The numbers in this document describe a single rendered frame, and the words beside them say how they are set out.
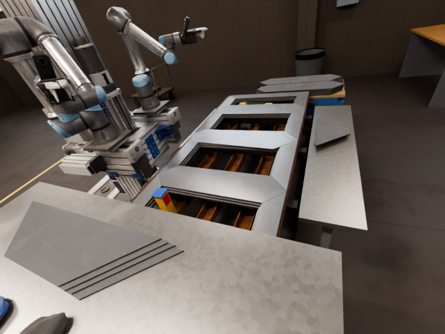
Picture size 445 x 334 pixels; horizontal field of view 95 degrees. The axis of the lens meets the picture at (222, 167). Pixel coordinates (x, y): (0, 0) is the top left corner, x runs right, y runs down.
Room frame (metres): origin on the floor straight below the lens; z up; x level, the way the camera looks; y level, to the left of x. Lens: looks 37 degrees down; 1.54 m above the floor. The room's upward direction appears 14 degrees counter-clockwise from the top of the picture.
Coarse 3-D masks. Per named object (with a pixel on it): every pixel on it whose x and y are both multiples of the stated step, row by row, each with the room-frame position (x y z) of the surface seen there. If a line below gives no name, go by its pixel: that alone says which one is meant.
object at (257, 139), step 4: (256, 132) 1.21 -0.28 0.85; (256, 136) 1.16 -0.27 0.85; (260, 136) 1.15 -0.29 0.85; (264, 136) 1.14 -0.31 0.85; (252, 140) 1.12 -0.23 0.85; (256, 140) 1.11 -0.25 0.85; (260, 140) 1.09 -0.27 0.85; (248, 144) 1.08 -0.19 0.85; (252, 144) 1.07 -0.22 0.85; (256, 144) 1.06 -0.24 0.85; (260, 144) 1.05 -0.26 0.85
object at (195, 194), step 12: (288, 96) 1.69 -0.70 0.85; (288, 120) 1.29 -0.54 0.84; (264, 132) 1.19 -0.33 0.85; (276, 132) 1.15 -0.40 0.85; (300, 132) 1.11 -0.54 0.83; (204, 144) 1.24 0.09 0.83; (216, 144) 1.20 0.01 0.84; (192, 156) 1.15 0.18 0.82; (276, 156) 0.91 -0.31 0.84; (168, 192) 0.85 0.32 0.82; (180, 192) 0.82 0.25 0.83; (192, 192) 0.78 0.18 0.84; (240, 204) 0.64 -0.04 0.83; (252, 204) 0.61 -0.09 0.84; (252, 228) 0.50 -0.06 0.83
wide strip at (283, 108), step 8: (264, 104) 1.64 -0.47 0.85; (272, 104) 1.60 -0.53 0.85; (280, 104) 1.56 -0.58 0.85; (288, 104) 1.53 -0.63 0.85; (296, 104) 1.49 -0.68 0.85; (224, 112) 1.67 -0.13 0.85; (232, 112) 1.63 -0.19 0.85; (240, 112) 1.59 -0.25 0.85; (248, 112) 1.56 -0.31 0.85; (256, 112) 1.52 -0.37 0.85; (264, 112) 1.49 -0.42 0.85; (272, 112) 1.45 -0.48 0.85; (280, 112) 1.42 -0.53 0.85; (288, 112) 1.39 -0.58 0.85
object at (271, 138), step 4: (268, 136) 1.13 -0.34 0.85; (272, 136) 1.11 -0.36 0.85; (276, 136) 1.10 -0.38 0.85; (264, 140) 1.08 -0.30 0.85; (268, 140) 1.07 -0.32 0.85; (272, 140) 1.06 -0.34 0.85; (276, 140) 1.05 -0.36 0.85; (264, 144) 1.04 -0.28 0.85; (268, 144) 1.03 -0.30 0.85; (272, 144) 1.02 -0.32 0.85; (272, 148) 0.98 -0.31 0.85
